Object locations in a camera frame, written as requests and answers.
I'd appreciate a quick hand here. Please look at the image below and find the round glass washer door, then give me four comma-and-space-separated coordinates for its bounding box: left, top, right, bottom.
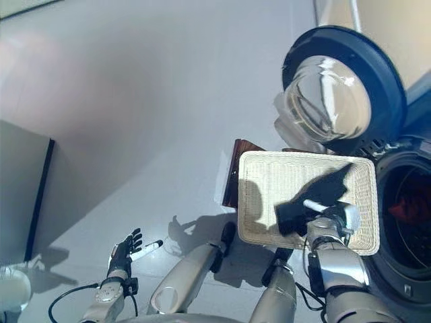
273, 26, 407, 154

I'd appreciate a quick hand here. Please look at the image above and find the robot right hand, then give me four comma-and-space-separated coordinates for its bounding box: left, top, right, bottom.
302, 199, 360, 231

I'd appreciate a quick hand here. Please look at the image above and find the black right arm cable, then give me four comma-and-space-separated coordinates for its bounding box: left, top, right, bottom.
296, 228, 354, 314

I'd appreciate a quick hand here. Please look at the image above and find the silver robot left leg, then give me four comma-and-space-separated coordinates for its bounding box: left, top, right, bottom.
146, 221, 236, 316

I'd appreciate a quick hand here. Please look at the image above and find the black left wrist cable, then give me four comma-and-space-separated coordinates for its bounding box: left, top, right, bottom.
48, 282, 139, 323

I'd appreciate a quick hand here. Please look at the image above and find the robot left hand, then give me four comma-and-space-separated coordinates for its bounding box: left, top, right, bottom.
107, 228, 164, 279

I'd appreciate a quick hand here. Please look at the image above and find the white woven tray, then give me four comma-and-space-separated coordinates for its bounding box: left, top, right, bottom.
237, 150, 380, 255

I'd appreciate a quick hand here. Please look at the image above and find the grey front-load washing machine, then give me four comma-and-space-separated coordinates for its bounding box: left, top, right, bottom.
365, 77, 431, 323

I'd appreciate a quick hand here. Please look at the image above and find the dark brown wooden stool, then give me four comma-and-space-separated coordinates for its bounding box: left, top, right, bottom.
221, 138, 267, 213

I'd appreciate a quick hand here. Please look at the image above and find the silver robot torso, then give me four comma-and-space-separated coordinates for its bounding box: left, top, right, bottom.
137, 312, 324, 323

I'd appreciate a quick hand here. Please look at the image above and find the silver robot right leg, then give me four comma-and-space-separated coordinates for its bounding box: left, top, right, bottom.
251, 247, 297, 323

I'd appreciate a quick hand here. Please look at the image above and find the red garment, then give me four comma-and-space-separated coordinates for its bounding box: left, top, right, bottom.
387, 188, 431, 223

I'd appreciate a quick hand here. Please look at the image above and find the grey flat panel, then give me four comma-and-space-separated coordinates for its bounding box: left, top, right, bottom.
0, 119, 55, 263

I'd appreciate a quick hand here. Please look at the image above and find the white rounded object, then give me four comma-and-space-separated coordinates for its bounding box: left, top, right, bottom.
0, 267, 33, 312

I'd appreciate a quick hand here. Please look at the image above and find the silver robot leg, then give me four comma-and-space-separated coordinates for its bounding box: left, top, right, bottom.
251, 247, 297, 323
146, 221, 236, 316

